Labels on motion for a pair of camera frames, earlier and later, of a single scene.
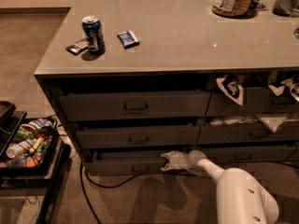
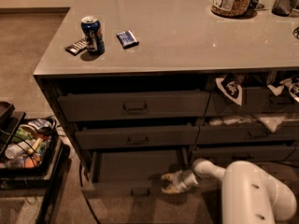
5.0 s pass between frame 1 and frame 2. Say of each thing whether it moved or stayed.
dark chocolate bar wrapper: stayed
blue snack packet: stayed
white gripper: moved
